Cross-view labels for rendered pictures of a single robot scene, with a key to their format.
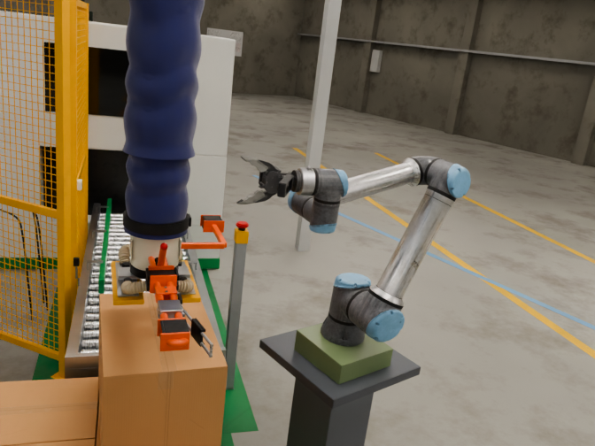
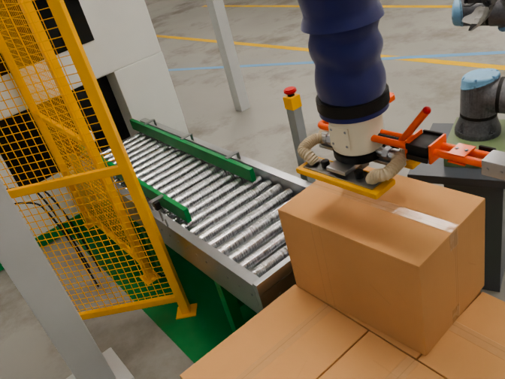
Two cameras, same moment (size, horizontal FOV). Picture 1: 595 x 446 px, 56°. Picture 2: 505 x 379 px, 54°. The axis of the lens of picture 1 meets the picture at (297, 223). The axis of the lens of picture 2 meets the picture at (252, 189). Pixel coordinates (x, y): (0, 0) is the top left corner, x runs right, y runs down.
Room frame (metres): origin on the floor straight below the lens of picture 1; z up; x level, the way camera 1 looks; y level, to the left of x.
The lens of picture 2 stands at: (0.57, 1.18, 1.98)
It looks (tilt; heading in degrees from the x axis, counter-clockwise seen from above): 31 degrees down; 347
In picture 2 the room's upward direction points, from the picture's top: 16 degrees counter-clockwise
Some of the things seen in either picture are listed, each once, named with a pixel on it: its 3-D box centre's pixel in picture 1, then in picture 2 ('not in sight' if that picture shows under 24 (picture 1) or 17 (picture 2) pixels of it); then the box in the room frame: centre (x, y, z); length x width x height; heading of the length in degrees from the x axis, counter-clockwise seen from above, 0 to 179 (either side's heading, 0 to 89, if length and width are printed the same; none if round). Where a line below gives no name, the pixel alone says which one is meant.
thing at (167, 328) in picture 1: (173, 334); not in sight; (1.32, 0.29, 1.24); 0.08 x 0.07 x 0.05; 21
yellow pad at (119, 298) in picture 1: (127, 277); (342, 171); (1.85, 0.58, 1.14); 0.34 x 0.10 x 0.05; 21
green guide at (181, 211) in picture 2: (100, 236); (119, 178); (3.60, 1.32, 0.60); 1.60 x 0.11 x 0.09; 18
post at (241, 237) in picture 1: (234, 311); (306, 174); (2.93, 0.30, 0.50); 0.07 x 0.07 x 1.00; 18
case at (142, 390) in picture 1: (155, 372); (379, 247); (1.87, 0.47, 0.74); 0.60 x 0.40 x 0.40; 21
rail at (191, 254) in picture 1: (193, 270); (226, 162); (3.44, 0.65, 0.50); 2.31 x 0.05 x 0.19; 18
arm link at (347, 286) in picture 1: (351, 296); (481, 92); (2.17, -0.26, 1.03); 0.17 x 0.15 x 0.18; 33
